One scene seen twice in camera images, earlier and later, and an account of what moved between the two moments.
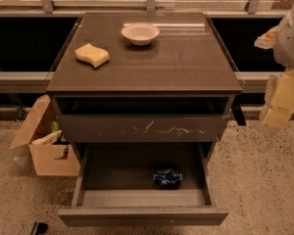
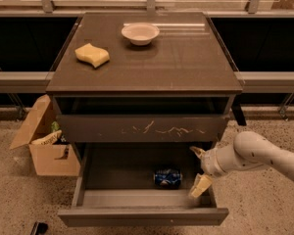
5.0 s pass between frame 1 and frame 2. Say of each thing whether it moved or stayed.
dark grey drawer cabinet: stayed
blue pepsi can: stayed
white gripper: moved
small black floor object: stayed
